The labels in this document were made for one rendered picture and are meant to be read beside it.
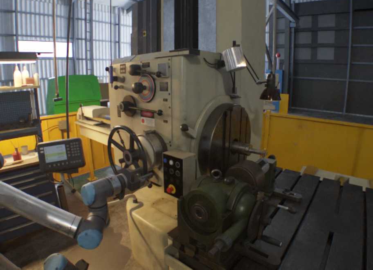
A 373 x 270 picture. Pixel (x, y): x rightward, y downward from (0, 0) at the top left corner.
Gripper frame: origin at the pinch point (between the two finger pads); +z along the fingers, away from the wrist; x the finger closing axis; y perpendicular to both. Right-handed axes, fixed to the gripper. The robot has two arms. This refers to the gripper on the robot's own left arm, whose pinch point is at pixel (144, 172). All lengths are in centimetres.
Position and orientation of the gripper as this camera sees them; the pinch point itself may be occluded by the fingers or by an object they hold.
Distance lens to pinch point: 116.0
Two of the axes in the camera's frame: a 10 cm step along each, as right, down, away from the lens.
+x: -7.4, -3.5, 5.7
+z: 6.5, -1.7, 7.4
